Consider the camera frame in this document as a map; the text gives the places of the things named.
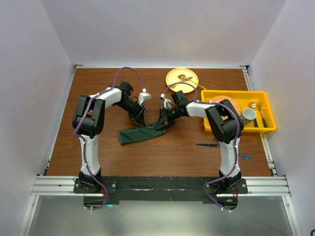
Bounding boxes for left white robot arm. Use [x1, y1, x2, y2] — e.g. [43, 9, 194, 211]
[72, 82, 152, 193]

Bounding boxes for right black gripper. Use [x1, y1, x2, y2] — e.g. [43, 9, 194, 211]
[157, 106, 181, 131]

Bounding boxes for dark green cloth napkin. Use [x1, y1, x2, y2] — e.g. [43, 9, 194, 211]
[118, 122, 166, 145]

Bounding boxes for dark handled utensil in bin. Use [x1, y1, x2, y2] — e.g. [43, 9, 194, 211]
[259, 107, 268, 128]

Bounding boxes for purple cable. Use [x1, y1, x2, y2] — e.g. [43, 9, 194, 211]
[161, 82, 241, 213]
[72, 66, 146, 213]

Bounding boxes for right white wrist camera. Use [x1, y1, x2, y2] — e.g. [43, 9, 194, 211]
[159, 93, 172, 109]

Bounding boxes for yellow plastic bin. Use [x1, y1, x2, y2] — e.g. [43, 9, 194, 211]
[201, 90, 277, 133]

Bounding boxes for orange woven coaster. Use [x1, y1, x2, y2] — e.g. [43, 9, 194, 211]
[211, 95, 241, 115]

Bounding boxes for yellow round plate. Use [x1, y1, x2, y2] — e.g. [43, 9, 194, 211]
[165, 68, 199, 93]

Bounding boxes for aluminium frame rail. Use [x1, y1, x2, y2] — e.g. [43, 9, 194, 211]
[31, 176, 291, 197]

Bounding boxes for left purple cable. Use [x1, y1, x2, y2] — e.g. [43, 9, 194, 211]
[72, 66, 146, 213]

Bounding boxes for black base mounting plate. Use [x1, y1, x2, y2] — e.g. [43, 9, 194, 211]
[73, 177, 248, 209]

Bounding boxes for grey mug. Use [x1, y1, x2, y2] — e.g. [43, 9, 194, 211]
[240, 108, 256, 125]

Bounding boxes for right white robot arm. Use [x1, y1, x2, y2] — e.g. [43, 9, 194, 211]
[156, 91, 244, 193]

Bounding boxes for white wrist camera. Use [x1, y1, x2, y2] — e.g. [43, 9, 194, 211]
[138, 88, 152, 105]
[159, 93, 172, 109]

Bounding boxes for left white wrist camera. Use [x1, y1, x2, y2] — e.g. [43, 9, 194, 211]
[138, 88, 152, 105]

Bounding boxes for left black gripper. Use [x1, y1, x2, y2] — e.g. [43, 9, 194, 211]
[115, 99, 146, 127]

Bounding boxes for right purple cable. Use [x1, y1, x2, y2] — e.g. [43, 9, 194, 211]
[161, 82, 241, 213]

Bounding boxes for gold spoon in bin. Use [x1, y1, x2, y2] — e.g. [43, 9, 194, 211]
[249, 101, 263, 117]

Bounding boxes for silver fork on plate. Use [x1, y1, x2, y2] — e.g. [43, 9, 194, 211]
[168, 77, 193, 88]

